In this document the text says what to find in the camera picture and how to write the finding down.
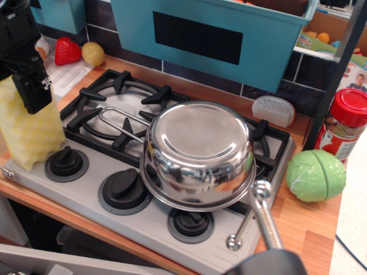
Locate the cardboard box with toys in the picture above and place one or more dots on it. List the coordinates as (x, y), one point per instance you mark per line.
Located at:
(335, 27)

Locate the stainless steel pot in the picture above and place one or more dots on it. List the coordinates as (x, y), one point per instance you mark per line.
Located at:
(198, 156)

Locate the black stove knob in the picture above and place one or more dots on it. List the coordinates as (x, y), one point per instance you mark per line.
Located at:
(190, 227)
(66, 165)
(124, 193)

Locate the black middle stove knob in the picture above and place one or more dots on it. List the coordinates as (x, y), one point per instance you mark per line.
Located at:
(124, 193)

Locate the black left stove knob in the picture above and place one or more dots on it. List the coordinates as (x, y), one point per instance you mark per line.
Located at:
(66, 165)

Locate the yellow toy potato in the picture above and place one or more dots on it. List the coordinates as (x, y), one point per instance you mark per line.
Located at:
(93, 53)

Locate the black metal frame post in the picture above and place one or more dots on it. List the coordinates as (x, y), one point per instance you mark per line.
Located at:
(342, 57)

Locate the red lid spice jar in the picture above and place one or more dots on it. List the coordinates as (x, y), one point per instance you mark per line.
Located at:
(343, 124)

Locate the green toy cabbage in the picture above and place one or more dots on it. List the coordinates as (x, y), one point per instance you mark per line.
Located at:
(315, 176)

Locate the toy ice cream cone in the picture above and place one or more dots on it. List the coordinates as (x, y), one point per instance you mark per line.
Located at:
(42, 47)

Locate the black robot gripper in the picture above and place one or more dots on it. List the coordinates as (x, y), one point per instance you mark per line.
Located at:
(19, 34)

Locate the black burner grate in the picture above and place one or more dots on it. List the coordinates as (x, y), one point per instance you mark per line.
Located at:
(110, 116)

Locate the small chrome knob left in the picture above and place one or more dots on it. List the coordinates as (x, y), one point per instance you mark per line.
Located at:
(7, 173)

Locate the white toy bread slice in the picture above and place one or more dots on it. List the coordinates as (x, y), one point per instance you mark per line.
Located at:
(275, 110)

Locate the chrome clamp screw handle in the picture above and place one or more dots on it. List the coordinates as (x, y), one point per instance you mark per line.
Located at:
(259, 194)

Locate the grey toy stove top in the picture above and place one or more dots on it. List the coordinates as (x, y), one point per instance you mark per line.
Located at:
(149, 226)

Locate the yellow sponge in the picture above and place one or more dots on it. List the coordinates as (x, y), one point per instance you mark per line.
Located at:
(29, 138)

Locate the small teal bin left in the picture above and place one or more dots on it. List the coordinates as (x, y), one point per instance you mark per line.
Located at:
(65, 15)

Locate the black right stove knob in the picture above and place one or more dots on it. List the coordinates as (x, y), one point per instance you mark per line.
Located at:
(190, 227)

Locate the red toy strawberry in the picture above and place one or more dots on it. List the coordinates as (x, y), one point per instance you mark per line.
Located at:
(66, 51)

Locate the large teal plastic bin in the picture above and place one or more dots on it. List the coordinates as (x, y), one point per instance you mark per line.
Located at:
(241, 42)

